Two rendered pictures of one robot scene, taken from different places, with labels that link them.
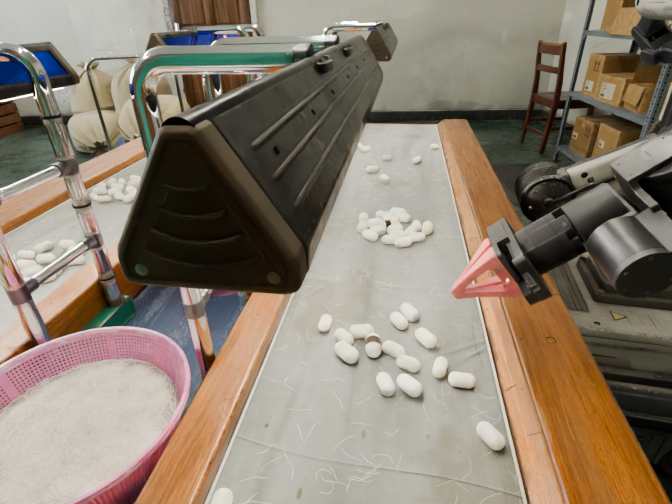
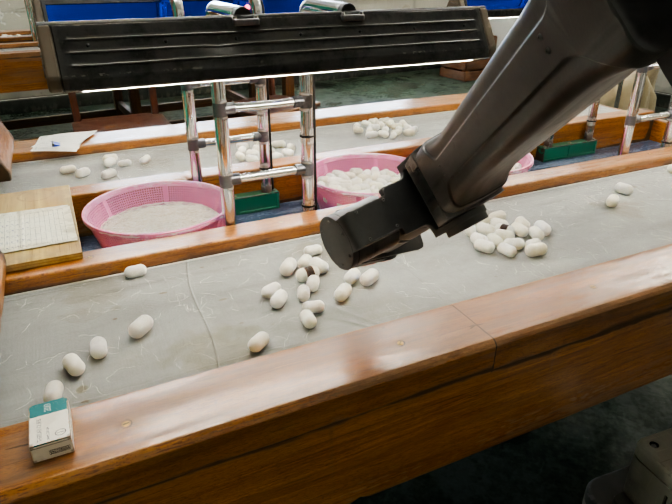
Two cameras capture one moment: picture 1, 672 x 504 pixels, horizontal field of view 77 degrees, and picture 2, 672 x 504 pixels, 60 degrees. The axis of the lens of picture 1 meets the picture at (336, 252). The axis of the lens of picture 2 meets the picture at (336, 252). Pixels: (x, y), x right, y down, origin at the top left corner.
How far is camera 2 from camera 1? 70 cm
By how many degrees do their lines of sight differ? 48
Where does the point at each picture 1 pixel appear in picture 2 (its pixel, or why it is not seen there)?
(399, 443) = (226, 313)
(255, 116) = (87, 30)
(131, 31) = not seen: outside the picture
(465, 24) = not seen: outside the picture
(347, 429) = (222, 292)
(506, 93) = not seen: outside the picture
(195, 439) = (164, 243)
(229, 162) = (42, 39)
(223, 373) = (218, 232)
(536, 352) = (371, 338)
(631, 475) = (258, 397)
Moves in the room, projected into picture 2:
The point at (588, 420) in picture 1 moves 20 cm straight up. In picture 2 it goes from (304, 373) to (299, 204)
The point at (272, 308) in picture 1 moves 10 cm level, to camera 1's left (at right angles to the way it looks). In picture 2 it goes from (297, 223) to (269, 205)
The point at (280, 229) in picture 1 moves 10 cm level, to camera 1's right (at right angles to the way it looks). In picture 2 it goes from (49, 66) to (70, 80)
